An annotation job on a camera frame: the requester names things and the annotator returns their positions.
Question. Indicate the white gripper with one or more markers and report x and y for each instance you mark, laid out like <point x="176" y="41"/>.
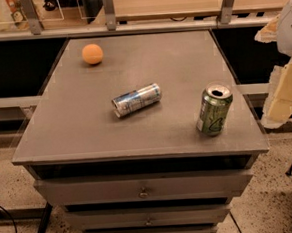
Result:
<point x="290" y="31"/>

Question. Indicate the green soda can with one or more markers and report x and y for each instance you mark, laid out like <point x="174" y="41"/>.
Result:
<point x="215" y="104"/>

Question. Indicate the silver blue energy drink can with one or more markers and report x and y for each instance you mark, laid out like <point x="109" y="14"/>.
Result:
<point x="137" y="99"/>

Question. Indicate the grey drawer cabinet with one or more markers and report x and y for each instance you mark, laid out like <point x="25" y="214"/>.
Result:
<point x="93" y="164"/>

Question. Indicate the orange ball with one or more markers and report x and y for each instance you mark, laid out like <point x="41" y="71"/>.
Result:
<point x="92" y="54"/>

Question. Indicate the top drawer knob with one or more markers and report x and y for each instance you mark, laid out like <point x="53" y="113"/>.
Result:
<point x="143" y="193"/>

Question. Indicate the drawer knob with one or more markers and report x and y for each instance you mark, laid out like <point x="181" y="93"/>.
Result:
<point x="148" y="222"/>
<point x="143" y="193"/>

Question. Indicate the middle drawer knob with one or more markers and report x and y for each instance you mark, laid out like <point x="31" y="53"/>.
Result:
<point x="148" y="222"/>

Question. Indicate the metal railing post right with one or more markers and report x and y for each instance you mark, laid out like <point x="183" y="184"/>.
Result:
<point x="226" y="11"/>

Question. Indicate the metal railing post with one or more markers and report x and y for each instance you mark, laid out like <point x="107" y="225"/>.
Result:
<point x="110" y="16"/>
<point x="226" y="11"/>
<point x="32" y="16"/>

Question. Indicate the metal railing post middle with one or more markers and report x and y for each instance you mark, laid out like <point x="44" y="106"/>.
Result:
<point x="110" y="16"/>

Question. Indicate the metal railing post left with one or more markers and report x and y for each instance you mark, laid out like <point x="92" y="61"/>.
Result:
<point x="32" y="16"/>

